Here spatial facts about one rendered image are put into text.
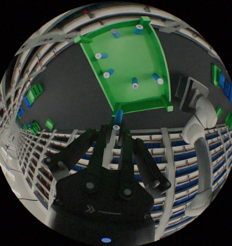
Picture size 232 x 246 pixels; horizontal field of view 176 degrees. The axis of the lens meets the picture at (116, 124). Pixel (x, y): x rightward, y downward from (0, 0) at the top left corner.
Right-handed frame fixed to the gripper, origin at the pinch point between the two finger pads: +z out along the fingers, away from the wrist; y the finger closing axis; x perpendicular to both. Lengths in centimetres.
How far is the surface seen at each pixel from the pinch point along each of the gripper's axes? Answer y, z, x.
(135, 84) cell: 2.3, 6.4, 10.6
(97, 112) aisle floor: -24, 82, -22
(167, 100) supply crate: 14.4, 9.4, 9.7
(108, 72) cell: -5.2, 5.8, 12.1
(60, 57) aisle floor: -74, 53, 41
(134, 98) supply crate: 4.3, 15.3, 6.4
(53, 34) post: -39, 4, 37
